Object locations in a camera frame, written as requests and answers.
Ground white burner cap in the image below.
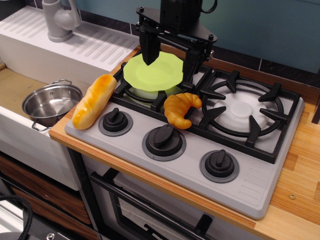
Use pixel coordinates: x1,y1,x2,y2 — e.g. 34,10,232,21
125,86,182,106
213,90,269,133

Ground black right stove knob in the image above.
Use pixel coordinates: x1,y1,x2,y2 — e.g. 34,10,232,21
199,149,240,184

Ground black left burner grate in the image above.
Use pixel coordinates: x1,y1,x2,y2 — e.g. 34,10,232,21
108,58,213,122

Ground wooden drawer fronts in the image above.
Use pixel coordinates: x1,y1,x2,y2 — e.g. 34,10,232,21
0,152,98,240

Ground white right burner cap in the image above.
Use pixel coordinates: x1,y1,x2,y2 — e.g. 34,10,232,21
213,90,269,133

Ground black middle stove knob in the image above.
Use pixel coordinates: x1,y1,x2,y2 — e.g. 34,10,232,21
142,124,187,162

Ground black burner grate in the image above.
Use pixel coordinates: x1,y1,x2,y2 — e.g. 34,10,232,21
187,70,305,164
108,58,213,122

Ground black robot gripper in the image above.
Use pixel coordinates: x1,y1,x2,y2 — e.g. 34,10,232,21
136,0,218,82

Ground white left burner cap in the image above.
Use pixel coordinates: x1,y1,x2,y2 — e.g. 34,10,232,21
125,86,182,106

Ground toy bread loaf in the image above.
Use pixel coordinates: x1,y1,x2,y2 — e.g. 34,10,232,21
71,74,117,130

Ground light green plastic plate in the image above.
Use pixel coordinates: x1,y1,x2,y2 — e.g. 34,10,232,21
123,51,184,92

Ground black right burner grate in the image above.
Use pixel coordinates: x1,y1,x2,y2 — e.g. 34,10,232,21
187,70,305,164

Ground grey toy stove top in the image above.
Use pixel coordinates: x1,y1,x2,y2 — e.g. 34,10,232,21
64,63,305,221

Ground grey toy faucet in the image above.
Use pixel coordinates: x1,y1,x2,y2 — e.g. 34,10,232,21
42,0,81,43

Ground orange toy croissant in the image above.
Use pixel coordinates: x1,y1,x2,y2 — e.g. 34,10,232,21
163,92,202,130

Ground black left stove knob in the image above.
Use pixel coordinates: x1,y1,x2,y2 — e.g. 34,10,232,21
98,107,133,137

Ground black braided cable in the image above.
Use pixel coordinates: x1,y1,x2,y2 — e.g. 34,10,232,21
0,194,34,240

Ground white toy sink unit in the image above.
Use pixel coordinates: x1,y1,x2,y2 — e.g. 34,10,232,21
0,6,139,191

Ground black stove knob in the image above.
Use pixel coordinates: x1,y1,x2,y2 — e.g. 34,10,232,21
98,107,133,137
199,149,240,184
142,124,187,162

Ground toy oven door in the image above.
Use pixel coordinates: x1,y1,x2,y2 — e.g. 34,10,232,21
88,166,256,240

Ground small steel pot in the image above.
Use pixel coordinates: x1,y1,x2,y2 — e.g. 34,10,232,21
21,79,83,132

